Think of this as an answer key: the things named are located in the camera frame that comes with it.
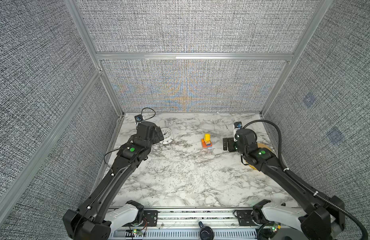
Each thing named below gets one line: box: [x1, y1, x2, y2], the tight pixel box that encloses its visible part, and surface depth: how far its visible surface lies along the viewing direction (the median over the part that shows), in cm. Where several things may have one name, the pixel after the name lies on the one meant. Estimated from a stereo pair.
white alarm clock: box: [160, 128, 174, 145], surface depth 103 cm
